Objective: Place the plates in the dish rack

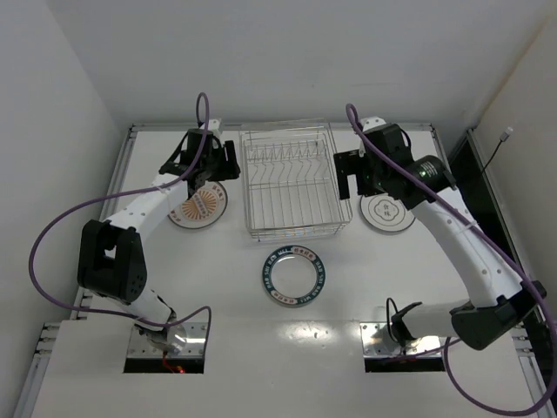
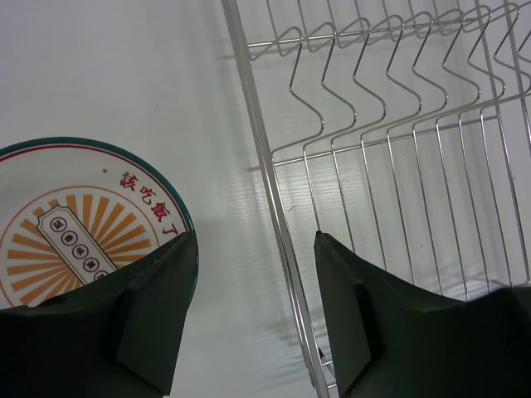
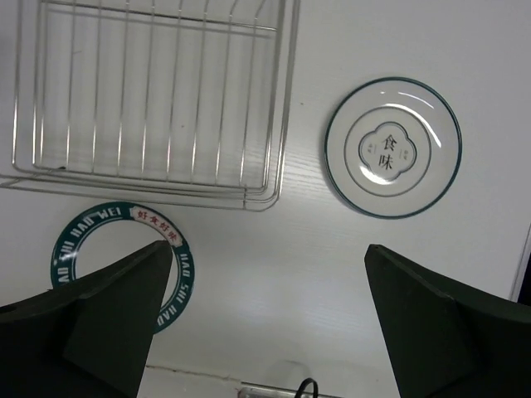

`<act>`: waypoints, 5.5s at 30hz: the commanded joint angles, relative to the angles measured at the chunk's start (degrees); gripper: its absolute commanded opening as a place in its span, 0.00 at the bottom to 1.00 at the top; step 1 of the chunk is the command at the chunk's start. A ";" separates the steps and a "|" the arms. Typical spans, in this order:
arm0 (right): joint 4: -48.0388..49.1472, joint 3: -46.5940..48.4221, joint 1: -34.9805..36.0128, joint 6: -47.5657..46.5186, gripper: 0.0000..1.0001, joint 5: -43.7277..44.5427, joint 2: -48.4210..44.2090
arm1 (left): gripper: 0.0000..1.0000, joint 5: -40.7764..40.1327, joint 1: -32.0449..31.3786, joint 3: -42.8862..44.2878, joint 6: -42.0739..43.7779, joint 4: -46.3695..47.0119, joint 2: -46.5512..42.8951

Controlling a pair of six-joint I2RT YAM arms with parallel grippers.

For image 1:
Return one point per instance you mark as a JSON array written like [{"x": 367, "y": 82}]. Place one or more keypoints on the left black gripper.
[{"x": 213, "y": 170}]

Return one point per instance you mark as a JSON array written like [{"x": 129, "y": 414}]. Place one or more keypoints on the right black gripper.
[{"x": 346, "y": 172}]

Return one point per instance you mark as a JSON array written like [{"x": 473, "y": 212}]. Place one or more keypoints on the orange sunburst plate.
[{"x": 203, "y": 209}]

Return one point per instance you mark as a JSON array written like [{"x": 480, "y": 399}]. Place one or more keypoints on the white plate with emblem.
[{"x": 385, "y": 214}]

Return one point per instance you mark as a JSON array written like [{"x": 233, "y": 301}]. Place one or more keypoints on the dark green rimmed plate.
[{"x": 293, "y": 276}]

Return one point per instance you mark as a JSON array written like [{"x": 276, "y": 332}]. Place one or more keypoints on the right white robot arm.
[{"x": 497, "y": 298}]

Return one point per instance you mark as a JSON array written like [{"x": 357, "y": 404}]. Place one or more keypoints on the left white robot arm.
[{"x": 111, "y": 259}]

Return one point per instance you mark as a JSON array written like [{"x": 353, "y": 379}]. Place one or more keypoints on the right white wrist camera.
[{"x": 370, "y": 123}]

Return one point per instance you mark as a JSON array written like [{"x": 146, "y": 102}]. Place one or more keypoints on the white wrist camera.
[
  {"x": 214, "y": 126},
  {"x": 370, "y": 123}
]

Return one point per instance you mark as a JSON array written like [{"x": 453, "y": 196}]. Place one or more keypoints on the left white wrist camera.
[{"x": 214, "y": 126}]

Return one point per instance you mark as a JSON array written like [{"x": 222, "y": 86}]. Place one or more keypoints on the metal wire dish rack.
[{"x": 289, "y": 181}]

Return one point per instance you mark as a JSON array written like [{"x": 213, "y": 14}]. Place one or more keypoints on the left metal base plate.
[{"x": 184, "y": 341}]

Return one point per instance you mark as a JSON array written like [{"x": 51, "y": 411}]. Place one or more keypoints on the metal base plate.
[
  {"x": 377, "y": 343},
  {"x": 184, "y": 341}
]

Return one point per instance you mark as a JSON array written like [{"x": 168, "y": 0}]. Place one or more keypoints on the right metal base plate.
[{"x": 377, "y": 343}]

